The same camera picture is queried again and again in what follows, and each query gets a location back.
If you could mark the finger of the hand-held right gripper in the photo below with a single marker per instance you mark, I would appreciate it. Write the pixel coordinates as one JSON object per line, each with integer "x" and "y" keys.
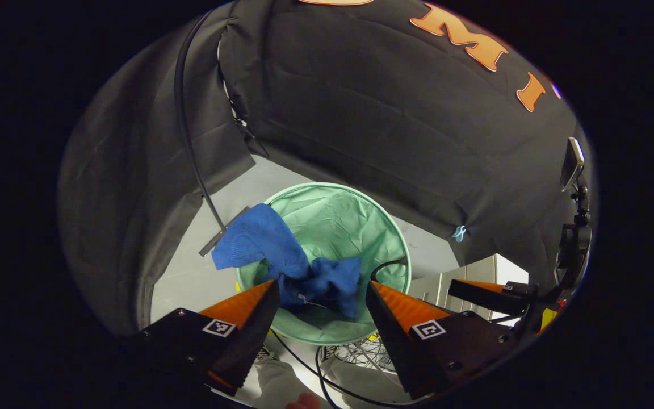
{"x": 474, "y": 295}

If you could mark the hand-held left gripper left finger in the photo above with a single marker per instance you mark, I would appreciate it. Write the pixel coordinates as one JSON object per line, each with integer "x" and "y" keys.
{"x": 256, "y": 335}

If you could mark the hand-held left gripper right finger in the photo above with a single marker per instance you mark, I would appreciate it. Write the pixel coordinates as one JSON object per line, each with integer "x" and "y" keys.
{"x": 392, "y": 341}

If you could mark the green laundry hamper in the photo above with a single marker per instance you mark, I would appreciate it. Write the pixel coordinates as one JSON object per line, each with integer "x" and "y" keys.
{"x": 338, "y": 221}

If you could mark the black clothes rack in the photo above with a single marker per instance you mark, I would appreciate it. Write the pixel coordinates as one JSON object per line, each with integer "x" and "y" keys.
{"x": 212, "y": 244}

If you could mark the white cabinet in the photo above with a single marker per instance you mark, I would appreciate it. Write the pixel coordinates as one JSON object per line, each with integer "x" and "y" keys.
{"x": 474, "y": 270}

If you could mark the light blue clip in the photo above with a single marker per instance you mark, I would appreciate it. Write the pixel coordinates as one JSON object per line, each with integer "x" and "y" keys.
{"x": 460, "y": 233}

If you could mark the black backdrop cloth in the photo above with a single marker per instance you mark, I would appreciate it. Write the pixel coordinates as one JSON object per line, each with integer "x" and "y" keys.
{"x": 389, "y": 113}
{"x": 122, "y": 199}

